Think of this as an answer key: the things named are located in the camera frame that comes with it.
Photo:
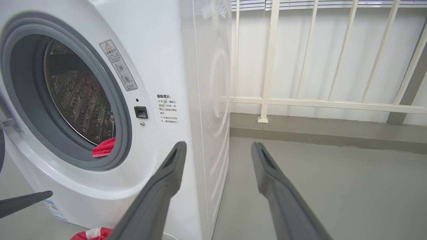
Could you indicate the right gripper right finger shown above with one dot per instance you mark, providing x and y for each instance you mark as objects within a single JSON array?
[{"x": 287, "y": 206}]

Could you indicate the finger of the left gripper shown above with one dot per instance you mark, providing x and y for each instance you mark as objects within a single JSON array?
[{"x": 20, "y": 203}]

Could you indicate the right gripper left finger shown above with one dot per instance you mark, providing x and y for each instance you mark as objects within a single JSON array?
[{"x": 153, "y": 203}]

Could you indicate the black glass washing machine door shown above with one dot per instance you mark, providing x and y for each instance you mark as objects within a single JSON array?
[{"x": 1, "y": 150}]

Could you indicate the red and white garment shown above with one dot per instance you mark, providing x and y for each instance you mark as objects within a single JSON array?
[{"x": 81, "y": 235}]

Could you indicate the red textured cloth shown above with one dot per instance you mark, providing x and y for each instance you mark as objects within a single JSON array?
[{"x": 105, "y": 148}]

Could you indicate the cream perforated laundry basket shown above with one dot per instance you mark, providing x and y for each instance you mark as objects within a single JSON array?
[{"x": 170, "y": 236}]

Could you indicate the white washing machine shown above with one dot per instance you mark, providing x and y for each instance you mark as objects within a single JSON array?
[{"x": 160, "y": 60}]

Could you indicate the white metal railing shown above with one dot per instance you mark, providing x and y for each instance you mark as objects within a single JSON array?
[{"x": 269, "y": 66}]

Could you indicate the white window blinds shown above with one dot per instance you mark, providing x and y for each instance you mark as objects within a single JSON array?
[{"x": 317, "y": 3}]

